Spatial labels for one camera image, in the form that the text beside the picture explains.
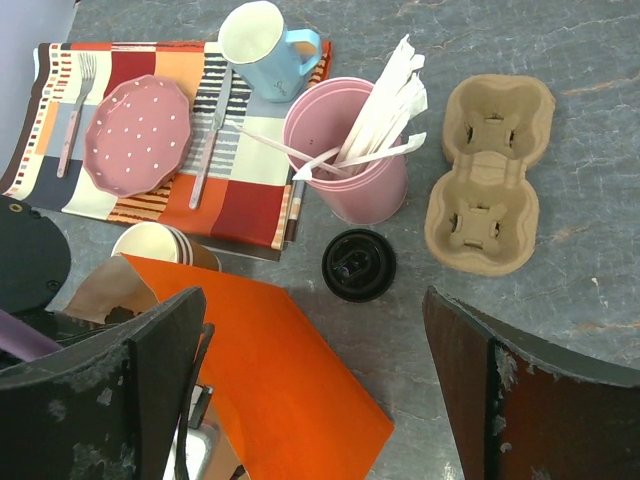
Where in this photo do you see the stack of paper cups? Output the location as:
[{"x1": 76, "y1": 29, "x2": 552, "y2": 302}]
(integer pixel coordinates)
[{"x1": 111, "y1": 222, "x2": 222, "y2": 271}]

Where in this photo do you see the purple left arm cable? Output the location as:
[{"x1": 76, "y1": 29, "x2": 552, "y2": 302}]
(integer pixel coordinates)
[{"x1": 0, "y1": 308, "x2": 64, "y2": 364}]

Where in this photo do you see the spare black cup lid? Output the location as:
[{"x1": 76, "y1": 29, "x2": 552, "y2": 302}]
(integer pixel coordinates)
[{"x1": 321, "y1": 229, "x2": 397, "y2": 303}]

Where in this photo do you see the white plastic spoon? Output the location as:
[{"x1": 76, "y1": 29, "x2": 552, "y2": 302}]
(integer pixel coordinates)
[{"x1": 231, "y1": 121, "x2": 349, "y2": 181}]

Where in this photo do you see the pink polka dot plate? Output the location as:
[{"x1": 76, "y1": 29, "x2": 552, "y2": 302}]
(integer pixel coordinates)
[{"x1": 83, "y1": 75, "x2": 192, "y2": 198}]

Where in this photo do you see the pink utensil holder cup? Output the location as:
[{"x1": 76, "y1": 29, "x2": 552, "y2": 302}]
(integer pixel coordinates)
[{"x1": 282, "y1": 77, "x2": 408, "y2": 225}]

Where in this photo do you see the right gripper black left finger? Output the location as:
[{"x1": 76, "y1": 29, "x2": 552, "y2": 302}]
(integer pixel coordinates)
[{"x1": 1, "y1": 287, "x2": 206, "y2": 479}]

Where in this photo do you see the orange paper bag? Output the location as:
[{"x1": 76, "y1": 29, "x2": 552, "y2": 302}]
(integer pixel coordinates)
[{"x1": 65, "y1": 255, "x2": 393, "y2": 479}]

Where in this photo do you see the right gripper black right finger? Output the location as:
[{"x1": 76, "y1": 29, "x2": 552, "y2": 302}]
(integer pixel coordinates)
[{"x1": 423, "y1": 287, "x2": 639, "y2": 479}]

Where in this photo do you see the light blue mug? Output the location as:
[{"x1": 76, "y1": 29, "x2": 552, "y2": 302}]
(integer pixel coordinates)
[{"x1": 218, "y1": 1, "x2": 322, "y2": 103}]

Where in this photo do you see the pink handled fork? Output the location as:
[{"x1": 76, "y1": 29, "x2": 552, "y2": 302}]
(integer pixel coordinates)
[{"x1": 56, "y1": 52, "x2": 97, "y2": 178}]

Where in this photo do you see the pink handled knife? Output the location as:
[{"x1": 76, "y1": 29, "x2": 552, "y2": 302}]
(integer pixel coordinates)
[{"x1": 189, "y1": 66, "x2": 233, "y2": 210}]

